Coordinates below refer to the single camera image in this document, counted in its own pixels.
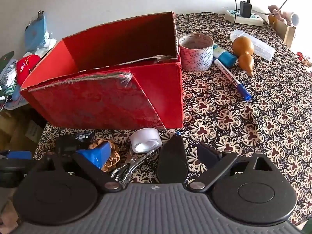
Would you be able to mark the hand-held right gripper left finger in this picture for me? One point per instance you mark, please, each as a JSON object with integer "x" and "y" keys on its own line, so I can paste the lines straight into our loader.
{"x": 97, "y": 154}

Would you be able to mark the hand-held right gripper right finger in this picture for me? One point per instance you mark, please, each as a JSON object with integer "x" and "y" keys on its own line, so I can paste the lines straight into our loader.
{"x": 207, "y": 156}

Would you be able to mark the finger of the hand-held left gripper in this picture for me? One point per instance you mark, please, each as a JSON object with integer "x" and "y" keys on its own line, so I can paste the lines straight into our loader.
{"x": 19, "y": 154}

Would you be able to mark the brown pine cone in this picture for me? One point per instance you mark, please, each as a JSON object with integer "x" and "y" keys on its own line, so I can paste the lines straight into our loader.
{"x": 114, "y": 156}

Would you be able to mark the red cardboard box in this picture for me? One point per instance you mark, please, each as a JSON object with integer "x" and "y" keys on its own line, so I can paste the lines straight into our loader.
{"x": 97, "y": 102}

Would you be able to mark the brown cardboard boxes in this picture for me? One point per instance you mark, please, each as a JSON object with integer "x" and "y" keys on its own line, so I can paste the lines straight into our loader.
{"x": 14, "y": 131}

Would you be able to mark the black labelled device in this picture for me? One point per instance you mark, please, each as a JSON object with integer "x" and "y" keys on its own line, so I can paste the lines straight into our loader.
{"x": 65, "y": 146}

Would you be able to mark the metal carabiner clip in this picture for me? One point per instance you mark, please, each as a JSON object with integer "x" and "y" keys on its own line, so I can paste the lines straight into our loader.
{"x": 131, "y": 167}

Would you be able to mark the floral patterned tablecloth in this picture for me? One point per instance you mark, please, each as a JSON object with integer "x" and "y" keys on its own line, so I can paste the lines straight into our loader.
{"x": 243, "y": 126}

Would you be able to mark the small clear tape roll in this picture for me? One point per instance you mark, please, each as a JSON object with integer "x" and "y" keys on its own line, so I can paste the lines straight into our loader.
{"x": 143, "y": 136}

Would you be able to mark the pile of clothes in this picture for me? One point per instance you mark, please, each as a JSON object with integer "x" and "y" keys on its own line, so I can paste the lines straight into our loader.
{"x": 7, "y": 73}

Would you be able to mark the white and blue marker pen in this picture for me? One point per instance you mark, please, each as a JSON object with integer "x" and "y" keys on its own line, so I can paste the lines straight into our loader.
{"x": 231, "y": 76}

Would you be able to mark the large printed tape roll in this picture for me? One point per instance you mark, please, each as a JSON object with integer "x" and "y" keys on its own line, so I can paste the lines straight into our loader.
{"x": 195, "y": 58}

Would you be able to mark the glue bottle with blue cap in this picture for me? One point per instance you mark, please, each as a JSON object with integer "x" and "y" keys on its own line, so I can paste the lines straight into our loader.
{"x": 226, "y": 58}

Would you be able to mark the white plastic bag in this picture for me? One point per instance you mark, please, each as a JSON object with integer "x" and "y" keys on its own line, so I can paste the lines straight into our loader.
{"x": 46, "y": 45}

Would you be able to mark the golden brown gourd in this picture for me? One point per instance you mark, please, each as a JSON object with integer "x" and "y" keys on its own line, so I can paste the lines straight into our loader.
{"x": 243, "y": 46}

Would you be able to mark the clear plastic case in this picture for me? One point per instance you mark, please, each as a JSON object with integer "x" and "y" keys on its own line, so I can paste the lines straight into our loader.
{"x": 264, "y": 48}

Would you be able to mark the blue fabric bag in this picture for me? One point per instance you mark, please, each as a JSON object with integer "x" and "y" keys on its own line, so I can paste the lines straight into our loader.
{"x": 36, "y": 31}

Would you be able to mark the small red trinket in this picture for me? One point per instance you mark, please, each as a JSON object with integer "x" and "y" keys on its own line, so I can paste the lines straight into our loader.
{"x": 304, "y": 58}

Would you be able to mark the white power strip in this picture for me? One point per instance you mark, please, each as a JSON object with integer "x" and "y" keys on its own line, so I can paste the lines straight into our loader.
{"x": 234, "y": 17}

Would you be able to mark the gold cardboard box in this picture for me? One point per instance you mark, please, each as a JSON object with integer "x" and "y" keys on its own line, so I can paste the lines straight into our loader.
{"x": 285, "y": 33}

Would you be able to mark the black charger adapter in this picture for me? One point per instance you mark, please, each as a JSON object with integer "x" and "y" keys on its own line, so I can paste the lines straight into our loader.
{"x": 245, "y": 8}

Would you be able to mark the pink brown plush toy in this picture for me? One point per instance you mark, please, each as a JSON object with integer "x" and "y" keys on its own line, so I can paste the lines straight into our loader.
{"x": 275, "y": 9}

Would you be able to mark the white cup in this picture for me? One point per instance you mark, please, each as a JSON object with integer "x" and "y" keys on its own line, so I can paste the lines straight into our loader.
{"x": 293, "y": 19}

